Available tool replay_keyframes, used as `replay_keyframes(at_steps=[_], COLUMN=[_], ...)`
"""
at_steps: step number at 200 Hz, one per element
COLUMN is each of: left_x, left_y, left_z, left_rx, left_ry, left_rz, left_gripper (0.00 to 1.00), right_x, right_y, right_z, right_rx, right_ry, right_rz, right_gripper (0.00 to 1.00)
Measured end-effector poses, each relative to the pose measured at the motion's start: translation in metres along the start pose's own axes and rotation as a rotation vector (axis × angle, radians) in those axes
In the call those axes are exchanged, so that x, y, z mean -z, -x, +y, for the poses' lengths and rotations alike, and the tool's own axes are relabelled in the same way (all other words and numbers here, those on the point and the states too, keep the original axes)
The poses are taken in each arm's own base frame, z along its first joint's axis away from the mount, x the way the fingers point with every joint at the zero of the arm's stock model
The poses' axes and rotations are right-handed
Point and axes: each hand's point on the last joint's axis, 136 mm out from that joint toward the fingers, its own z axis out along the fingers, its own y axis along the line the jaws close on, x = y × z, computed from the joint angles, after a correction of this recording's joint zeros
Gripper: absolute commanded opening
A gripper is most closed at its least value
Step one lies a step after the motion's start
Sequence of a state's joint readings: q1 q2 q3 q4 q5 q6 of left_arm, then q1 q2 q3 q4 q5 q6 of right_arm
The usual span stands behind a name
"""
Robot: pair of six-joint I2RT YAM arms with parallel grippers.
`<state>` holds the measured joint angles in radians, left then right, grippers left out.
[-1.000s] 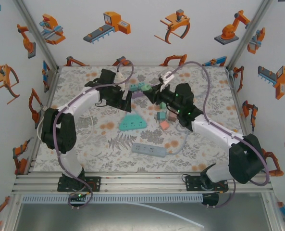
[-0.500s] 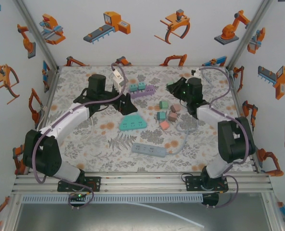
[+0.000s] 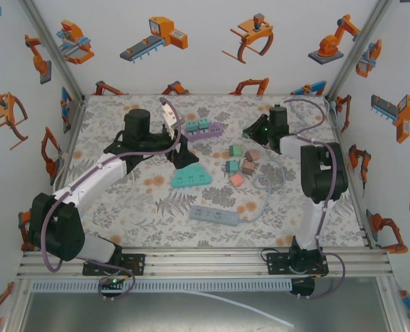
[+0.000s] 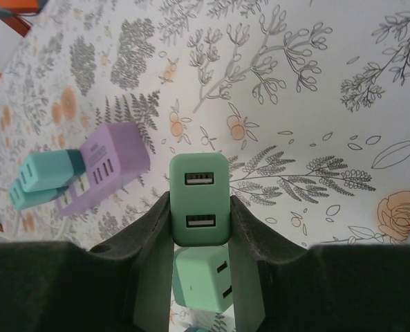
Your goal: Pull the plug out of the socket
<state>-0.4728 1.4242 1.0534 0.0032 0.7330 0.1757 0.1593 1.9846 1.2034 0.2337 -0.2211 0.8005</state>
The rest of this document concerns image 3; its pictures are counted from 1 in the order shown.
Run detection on aluminium frame post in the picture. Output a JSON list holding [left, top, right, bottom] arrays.
[[325, 0, 395, 100], [19, 0, 86, 101]]

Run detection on black connector box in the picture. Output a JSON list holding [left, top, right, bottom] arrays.
[[289, 277, 316, 299]]

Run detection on grey blue power cable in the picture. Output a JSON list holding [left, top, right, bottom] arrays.
[[239, 95, 333, 222]]

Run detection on floral table mat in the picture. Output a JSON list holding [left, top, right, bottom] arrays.
[[57, 93, 369, 248]]

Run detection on aluminium side rail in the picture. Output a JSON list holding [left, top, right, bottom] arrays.
[[54, 96, 88, 190]]

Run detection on teal triangular power strip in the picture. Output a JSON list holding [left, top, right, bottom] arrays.
[[171, 162, 214, 190]]

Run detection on white slotted cable duct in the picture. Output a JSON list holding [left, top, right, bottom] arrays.
[[30, 279, 294, 293]]

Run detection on purple power strip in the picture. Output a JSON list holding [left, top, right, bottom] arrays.
[[185, 121, 223, 142]]

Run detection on white plastic tube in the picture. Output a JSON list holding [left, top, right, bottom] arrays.
[[185, 289, 295, 329]]

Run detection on circuit board with green light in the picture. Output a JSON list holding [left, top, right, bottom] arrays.
[[98, 276, 127, 299]]

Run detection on aluminium frame leg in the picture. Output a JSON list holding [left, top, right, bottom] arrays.
[[377, 276, 410, 332], [3, 279, 32, 332]]

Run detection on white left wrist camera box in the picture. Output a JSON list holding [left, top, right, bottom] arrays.
[[160, 102, 178, 140]]

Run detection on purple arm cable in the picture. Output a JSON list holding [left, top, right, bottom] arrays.
[[283, 98, 346, 300], [40, 96, 185, 299]]

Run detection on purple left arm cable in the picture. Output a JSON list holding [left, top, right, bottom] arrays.
[[40, 96, 185, 299]]

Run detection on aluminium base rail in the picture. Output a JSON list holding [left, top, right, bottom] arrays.
[[16, 249, 394, 280]]

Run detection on grey blue power strip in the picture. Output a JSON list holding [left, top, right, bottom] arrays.
[[189, 204, 242, 228]]

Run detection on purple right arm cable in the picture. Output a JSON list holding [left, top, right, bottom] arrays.
[[283, 98, 346, 300]]

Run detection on grey metal panel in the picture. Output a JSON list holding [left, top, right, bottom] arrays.
[[17, 291, 399, 332]]

